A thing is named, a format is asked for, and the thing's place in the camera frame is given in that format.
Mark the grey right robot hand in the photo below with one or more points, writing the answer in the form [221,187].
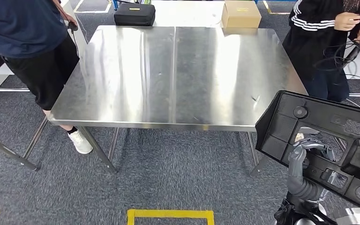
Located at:
[295,167]

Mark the small black handheld device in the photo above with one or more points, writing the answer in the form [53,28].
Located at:
[73,27]

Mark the black plastic plate bracket part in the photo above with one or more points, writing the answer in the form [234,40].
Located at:
[323,122]

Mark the stainless steel workbench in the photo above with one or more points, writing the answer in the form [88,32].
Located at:
[167,77]

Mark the person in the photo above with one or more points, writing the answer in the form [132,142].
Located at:
[24,31]
[316,46]

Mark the black zip case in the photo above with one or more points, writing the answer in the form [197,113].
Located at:
[135,15]

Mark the small metal pin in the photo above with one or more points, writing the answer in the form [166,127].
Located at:
[255,99]

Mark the brown cardboard box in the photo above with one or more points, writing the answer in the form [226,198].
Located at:
[240,15]

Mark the white table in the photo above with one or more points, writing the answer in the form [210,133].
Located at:
[192,12]

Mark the white pedestal box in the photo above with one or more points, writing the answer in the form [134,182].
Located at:
[80,34]

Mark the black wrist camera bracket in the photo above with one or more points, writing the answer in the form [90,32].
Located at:
[324,219]

